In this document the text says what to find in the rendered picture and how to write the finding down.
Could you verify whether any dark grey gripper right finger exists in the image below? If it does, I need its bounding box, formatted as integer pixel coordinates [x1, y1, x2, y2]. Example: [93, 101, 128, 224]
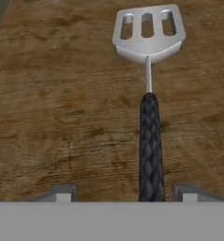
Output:
[172, 183, 224, 203]

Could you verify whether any silver spatula with black handle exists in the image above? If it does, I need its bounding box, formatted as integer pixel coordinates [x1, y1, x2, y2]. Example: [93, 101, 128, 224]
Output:
[111, 3, 187, 202]

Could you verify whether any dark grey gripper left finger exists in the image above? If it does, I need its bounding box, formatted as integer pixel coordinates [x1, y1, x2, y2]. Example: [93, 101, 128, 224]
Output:
[28, 184, 78, 203]

